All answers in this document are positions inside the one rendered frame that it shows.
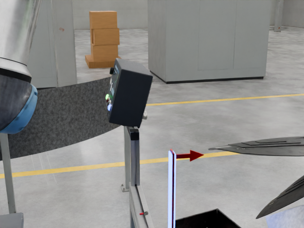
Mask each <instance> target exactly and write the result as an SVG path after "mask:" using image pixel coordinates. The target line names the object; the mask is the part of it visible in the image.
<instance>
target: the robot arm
mask: <svg viewBox="0 0 304 228"><path fill-rule="evenodd" d="M41 2H42V0H0V133H7V134H15V133H18V132H20V131H21V130H23V129H24V127H25V126H26V125H27V124H28V122H29V121H30V119H31V117H32V115H33V113H34V110H35V107H36V104H37V99H38V97H37V94H38V92H37V89H36V87H35V86H33V85H32V84H30V83H31V79H32V75H31V74H30V72H29V71H28V69H27V64H28V60H29V55H30V50H31V46H32V42H33V37H34V33H35V29H36V24H37V20H38V15H39V11H40V7H41Z"/></svg>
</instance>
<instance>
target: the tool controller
mask: <svg viewBox="0 0 304 228"><path fill-rule="evenodd" d="M109 74H111V75H112V76H111V79H110V84H109V89H108V93H107V94H109V97H110V100H111V102H110V103H111V104H112V105H111V110H110V111H109V110H108V106H107V102H106V101H107V99H106V101H105V105H106V110H107V115H108V120H109V123H112V124H118V125H122V126H128V127H132V128H134V127H137V128H140V125H141V123H142V119H145V120H146V119H147V116H148V114H147V113H146V111H145V107H146V104H147V100H148V96H149V92H150V88H151V85H152V79H153V76H152V74H151V73H150V72H149V71H148V70H147V69H146V68H145V66H144V65H143V64H141V63H137V62H132V61H128V60H124V59H120V58H116V59H115V62H114V67H111V68H110V71H109ZM112 80H113V85H112V89H111V93H110V92H109V91H110V87H111V83H112Z"/></svg>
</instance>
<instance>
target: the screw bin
mask: <svg viewBox="0 0 304 228"><path fill-rule="evenodd" d="M214 227H216V228H241V227H240V226H239V225H238V224H236V223H235V222H234V221H233V220H231V219H230V218H229V217H228V216H227V215H225V214H224V213H223V212H222V211H221V210H219V209H218V208H216V209H213V210H210V211H206V212H202V213H199V214H194V215H191V216H188V217H184V218H180V219H176V220H175V228H214Z"/></svg>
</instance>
